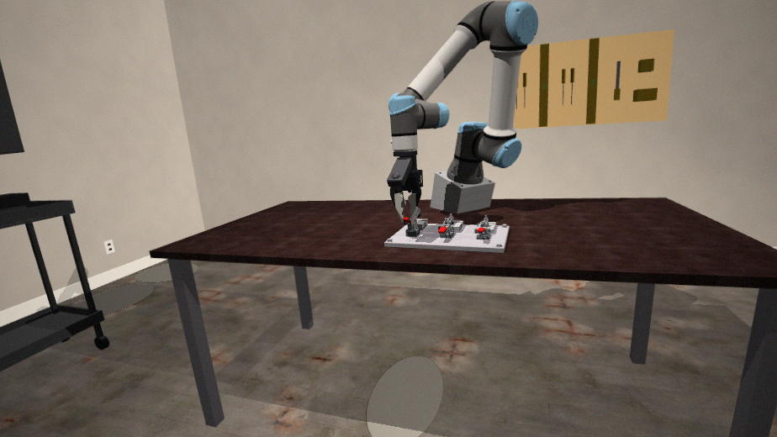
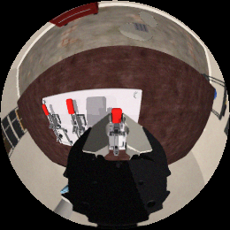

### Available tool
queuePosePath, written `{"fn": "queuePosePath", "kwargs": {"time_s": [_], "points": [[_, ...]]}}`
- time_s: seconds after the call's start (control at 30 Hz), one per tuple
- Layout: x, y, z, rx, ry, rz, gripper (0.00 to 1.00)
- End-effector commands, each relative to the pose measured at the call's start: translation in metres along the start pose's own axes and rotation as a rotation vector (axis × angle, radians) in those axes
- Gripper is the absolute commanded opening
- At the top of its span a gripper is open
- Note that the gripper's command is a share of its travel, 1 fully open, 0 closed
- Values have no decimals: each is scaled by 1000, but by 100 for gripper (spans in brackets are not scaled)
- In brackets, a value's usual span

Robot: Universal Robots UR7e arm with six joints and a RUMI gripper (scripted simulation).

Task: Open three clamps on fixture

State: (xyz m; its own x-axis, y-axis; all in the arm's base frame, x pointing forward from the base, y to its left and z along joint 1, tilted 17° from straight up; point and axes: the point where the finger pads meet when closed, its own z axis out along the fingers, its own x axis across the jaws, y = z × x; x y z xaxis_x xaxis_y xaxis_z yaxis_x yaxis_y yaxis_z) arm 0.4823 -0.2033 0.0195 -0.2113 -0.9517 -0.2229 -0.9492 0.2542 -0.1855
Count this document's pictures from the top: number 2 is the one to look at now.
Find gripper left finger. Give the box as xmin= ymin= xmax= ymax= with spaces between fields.
xmin=63 ymin=112 xmax=112 ymax=179

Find toggle clamp with red handle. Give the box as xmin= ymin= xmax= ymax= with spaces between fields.
xmin=66 ymin=98 xmax=87 ymax=138
xmin=42 ymin=104 xmax=63 ymax=142
xmin=110 ymin=108 xmax=123 ymax=156

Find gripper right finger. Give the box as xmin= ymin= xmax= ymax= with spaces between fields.
xmin=121 ymin=112 xmax=171 ymax=177

